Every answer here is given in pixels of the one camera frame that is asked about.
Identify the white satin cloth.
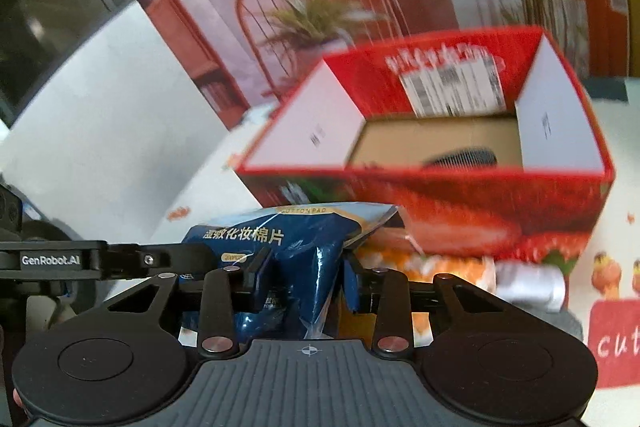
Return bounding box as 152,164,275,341
494,261,568,314

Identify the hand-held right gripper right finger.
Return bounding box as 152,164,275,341
342,257,507,356

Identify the black ribbed sock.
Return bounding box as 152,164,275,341
422,146,498,168

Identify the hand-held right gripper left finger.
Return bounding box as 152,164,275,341
106,251,274,358

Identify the blue cotton pad packet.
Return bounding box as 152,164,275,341
179,203,401,344

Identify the grey knit sock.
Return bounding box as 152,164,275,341
542,306,585,344

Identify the red strawberry print box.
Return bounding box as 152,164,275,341
235,26,615,279

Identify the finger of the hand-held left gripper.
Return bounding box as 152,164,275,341
104,242,222,282

